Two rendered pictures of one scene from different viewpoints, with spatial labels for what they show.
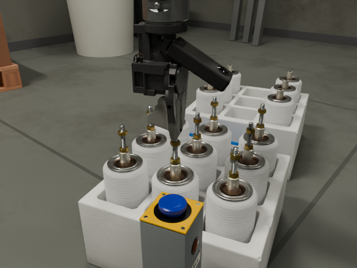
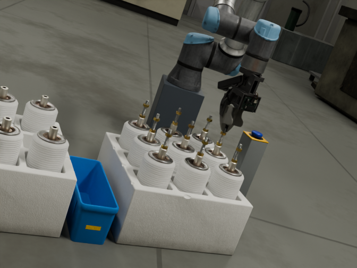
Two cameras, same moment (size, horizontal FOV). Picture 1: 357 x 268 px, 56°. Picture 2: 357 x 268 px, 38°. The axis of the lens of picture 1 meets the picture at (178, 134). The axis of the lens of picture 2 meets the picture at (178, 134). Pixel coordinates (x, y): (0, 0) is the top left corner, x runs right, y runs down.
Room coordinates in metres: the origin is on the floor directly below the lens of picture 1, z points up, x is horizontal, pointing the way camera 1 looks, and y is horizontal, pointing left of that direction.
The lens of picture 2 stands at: (1.88, 0.92, 0.76)
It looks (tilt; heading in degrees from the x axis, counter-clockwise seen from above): 17 degrees down; 220
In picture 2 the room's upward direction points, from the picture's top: 20 degrees clockwise
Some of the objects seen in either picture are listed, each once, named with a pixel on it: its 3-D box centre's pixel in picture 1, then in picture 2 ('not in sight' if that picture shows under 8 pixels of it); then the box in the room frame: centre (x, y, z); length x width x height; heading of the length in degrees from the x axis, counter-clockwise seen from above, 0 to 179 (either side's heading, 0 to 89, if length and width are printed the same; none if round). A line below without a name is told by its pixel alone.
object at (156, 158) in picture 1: (152, 172); (186, 190); (0.72, 0.07, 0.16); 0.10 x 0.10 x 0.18
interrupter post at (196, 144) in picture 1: (196, 144); (184, 143); (0.67, -0.04, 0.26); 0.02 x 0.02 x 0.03
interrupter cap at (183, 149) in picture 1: (196, 149); (183, 147); (0.67, -0.04, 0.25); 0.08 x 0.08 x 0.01
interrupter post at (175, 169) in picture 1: (175, 169); (217, 150); (0.57, 0.01, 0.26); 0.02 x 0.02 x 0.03
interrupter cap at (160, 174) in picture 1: (175, 175); (215, 153); (0.57, 0.01, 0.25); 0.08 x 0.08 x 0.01
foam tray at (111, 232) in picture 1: (195, 206); (167, 191); (0.67, -0.04, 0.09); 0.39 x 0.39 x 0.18; 66
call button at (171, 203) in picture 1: (172, 207); (256, 135); (0.38, 0.01, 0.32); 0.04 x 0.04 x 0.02
